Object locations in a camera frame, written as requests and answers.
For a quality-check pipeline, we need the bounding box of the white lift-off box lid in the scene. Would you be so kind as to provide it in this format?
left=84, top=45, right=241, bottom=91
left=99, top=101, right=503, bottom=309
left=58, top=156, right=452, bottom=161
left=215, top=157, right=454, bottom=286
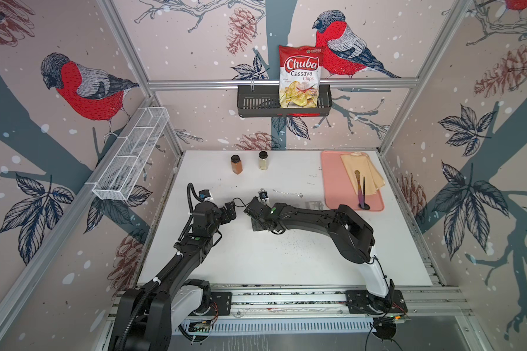
left=305, top=201, right=325, bottom=211

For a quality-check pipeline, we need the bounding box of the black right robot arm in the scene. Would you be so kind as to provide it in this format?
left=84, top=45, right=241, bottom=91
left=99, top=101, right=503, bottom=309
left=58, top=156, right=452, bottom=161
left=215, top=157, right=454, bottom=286
left=244, top=198, right=395, bottom=315

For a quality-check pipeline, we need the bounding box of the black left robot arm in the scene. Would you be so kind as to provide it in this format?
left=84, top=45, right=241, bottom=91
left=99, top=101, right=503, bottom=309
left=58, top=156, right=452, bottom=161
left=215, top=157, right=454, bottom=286
left=108, top=183, right=237, bottom=350

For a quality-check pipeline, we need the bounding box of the orange spice jar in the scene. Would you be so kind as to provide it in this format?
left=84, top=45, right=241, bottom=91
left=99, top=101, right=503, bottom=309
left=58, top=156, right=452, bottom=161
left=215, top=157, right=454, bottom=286
left=231, top=154, right=243, bottom=175

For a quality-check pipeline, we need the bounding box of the pale spice jar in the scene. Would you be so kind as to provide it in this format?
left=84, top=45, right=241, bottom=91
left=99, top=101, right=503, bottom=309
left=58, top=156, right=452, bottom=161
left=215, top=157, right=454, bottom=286
left=259, top=151, right=269, bottom=171

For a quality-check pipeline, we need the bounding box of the pink plastic tray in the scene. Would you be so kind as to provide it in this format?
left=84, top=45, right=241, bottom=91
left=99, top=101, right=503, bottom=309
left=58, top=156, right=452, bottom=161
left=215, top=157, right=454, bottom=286
left=321, top=151, right=384, bottom=212

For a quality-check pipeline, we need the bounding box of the iridescent purple spoon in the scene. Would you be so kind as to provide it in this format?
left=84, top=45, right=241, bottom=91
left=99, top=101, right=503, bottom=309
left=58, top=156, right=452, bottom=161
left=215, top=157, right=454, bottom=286
left=354, top=171, right=366, bottom=209

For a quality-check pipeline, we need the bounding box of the black spoon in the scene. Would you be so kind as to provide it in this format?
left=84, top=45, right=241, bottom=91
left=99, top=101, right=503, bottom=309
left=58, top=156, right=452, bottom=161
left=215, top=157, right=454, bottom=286
left=361, top=178, right=370, bottom=211

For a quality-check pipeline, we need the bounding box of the beige folded cloth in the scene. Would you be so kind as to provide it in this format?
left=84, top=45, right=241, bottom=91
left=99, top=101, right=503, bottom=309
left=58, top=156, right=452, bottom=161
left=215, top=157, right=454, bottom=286
left=341, top=152, right=385, bottom=196

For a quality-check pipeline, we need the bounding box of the Chuba cassava chips bag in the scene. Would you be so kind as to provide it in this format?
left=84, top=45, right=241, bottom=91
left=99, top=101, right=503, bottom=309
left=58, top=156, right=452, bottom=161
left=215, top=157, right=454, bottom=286
left=279, top=45, right=324, bottom=108

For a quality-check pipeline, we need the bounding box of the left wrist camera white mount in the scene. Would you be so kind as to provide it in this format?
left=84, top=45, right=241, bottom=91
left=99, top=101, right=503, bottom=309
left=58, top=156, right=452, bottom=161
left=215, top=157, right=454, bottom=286
left=197, top=190, right=212, bottom=202

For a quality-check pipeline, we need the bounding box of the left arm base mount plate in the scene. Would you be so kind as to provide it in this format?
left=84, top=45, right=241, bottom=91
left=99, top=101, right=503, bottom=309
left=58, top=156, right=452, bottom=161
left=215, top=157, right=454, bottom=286
left=190, top=292, right=232, bottom=318

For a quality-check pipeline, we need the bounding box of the black wire wall basket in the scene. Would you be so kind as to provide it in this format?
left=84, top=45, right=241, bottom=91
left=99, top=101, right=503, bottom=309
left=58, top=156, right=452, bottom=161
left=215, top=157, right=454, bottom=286
left=237, top=84, right=332, bottom=118

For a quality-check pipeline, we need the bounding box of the white wire mesh shelf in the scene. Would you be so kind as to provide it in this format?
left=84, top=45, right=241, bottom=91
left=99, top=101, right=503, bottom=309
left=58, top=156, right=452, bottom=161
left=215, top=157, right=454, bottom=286
left=92, top=107, right=169, bottom=200

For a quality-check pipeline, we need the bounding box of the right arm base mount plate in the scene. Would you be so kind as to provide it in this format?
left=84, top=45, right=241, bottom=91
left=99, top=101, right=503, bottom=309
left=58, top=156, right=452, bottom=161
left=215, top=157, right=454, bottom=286
left=345, top=290, right=408, bottom=316

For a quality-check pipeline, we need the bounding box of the horizontal aluminium frame bar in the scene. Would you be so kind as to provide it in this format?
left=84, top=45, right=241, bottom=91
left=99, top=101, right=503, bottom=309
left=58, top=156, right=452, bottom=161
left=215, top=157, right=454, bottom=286
left=147, top=78, right=421, bottom=92

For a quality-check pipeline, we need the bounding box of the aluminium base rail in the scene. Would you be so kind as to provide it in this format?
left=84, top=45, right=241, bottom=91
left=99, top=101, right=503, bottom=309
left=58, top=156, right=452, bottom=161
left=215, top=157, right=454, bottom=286
left=109, top=284, right=471, bottom=321

